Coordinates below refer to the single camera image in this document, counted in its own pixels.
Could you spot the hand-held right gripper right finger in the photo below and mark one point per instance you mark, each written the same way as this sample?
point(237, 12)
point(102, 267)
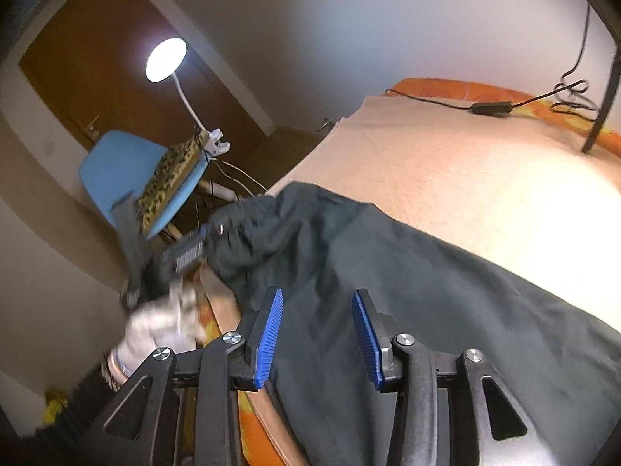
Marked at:
point(366, 340)

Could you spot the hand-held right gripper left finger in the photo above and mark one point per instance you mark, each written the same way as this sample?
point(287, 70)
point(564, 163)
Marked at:
point(269, 340)

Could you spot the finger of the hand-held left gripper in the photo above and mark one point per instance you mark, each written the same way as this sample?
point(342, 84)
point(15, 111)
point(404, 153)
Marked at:
point(189, 251)

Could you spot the dark pants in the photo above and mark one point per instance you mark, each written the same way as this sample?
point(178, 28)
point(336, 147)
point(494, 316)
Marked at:
point(388, 262)

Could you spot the person's left hand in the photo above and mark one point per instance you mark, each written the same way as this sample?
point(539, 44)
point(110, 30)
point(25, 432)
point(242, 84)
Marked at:
point(155, 325)

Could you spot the leopard print cushion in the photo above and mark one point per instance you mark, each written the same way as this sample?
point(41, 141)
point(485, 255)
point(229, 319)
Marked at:
point(167, 179)

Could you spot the blue chair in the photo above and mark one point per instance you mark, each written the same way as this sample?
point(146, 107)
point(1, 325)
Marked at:
point(111, 165)

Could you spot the yellow cloth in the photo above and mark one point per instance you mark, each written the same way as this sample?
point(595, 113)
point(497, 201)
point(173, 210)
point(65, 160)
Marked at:
point(56, 405)

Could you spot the beige blanket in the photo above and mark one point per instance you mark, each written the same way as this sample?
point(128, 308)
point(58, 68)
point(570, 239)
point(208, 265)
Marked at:
point(436, 179)

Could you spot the metal door stopper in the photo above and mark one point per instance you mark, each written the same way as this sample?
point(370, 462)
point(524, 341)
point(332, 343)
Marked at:
point(326, 124)

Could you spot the white gooseneck clamp lamp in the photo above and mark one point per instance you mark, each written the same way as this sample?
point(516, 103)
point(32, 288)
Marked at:
point(165, 58)

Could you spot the brown wooden door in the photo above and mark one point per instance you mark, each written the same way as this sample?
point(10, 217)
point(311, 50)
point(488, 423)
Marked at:
point(97, 58)

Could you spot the black tripod leg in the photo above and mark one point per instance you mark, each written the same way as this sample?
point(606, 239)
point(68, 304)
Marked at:
point(601, 116)

